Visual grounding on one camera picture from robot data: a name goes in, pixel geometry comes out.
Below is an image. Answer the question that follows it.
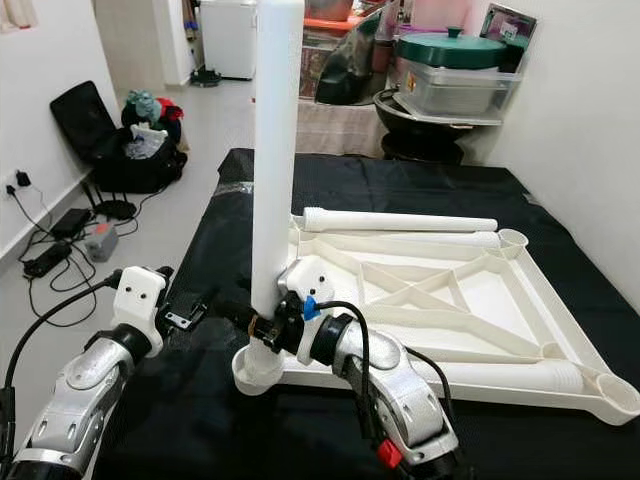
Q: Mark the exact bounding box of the white plastic children table top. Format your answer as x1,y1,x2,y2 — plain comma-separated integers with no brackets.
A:
232,207,640,426

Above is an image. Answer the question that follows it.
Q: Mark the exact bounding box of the grey power box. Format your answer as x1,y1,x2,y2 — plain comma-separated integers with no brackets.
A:
86,221,120,261

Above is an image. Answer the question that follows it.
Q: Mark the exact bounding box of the clear tape strip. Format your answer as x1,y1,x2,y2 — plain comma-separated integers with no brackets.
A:
215,180,254,198

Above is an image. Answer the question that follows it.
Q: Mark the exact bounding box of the black tablecloth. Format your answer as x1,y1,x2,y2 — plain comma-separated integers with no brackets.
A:
90,148,640,480

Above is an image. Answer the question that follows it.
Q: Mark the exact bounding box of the clear plastic bag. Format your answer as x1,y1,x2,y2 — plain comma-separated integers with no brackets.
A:
132,125,169,158

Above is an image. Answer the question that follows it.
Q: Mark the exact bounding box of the beige cloth covered stand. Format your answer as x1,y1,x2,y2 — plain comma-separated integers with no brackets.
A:
295,98,391,156

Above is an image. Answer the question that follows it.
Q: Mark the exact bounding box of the black floor stand base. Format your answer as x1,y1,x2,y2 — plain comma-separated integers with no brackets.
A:
188,66,223,88

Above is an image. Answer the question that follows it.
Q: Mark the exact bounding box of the orange lidded storage box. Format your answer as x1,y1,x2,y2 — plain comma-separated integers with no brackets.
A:
302,14,361,101

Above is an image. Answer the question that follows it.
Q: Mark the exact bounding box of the black wok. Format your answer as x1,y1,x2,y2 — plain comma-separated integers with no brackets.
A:
373,88,501,164

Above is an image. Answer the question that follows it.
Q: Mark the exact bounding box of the black plastic bag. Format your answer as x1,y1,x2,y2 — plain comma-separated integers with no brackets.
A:
315,8,399,107

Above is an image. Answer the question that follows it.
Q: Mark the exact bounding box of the white bottle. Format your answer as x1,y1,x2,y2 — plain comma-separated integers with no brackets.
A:
5,0,43,31

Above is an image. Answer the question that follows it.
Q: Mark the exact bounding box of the steel pot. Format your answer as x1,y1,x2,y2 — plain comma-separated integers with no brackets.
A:
305,0,356,21

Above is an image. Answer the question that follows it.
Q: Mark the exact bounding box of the clear plastic storage box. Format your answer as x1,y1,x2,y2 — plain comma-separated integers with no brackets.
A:
405,62,526,118

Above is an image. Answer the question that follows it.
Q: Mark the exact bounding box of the green pot lid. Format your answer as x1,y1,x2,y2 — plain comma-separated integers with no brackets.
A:
395,27,509,71

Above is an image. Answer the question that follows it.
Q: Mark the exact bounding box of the pink box red lid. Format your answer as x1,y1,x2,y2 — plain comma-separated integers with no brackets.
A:
405,0,471,33

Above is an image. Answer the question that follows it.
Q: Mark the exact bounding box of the grey printed box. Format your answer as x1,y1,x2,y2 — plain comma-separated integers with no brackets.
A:
478,3,539,71

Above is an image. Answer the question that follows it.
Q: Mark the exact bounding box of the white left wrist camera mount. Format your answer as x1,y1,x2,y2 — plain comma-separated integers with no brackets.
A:
110,266,169,346

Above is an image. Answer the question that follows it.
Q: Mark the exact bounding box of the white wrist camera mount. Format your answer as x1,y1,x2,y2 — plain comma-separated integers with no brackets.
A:
110,266,169,346
277,256,339,367

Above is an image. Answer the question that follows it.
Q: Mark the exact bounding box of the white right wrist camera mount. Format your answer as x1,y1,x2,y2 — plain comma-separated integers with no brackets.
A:
277,256,339,367

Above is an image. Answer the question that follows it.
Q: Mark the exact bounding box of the black floor cable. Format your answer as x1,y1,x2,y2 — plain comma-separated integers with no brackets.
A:
15,185,121,329

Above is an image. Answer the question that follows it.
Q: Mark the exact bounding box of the black wall plug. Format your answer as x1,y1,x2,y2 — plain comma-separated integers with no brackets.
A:
10,168,36,196

